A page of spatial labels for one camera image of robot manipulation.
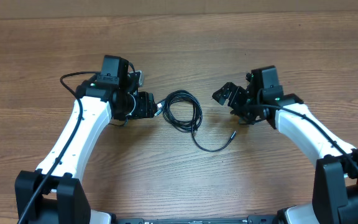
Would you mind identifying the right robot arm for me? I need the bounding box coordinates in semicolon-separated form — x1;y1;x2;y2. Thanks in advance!
212;65;358;223

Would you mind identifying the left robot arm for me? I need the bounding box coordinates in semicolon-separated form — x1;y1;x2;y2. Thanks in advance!
15;55;157;223

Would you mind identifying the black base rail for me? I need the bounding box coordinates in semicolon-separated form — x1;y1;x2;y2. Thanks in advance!
112;215;283;224

